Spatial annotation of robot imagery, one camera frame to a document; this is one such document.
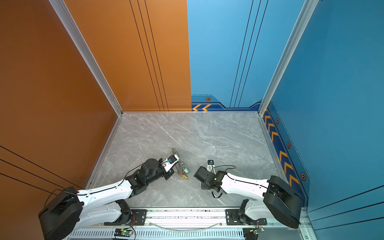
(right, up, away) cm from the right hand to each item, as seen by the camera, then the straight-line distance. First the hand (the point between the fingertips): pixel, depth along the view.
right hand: (204, 183), depth 84 cm
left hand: (-15, +14, -2) cm, 21 cm away
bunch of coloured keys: (-12, +7, -2) cm, 14 cm away
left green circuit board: (-40, -18, -13) cm, 46 cm away
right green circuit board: (+22, -18, -14) cm, 32 cm away
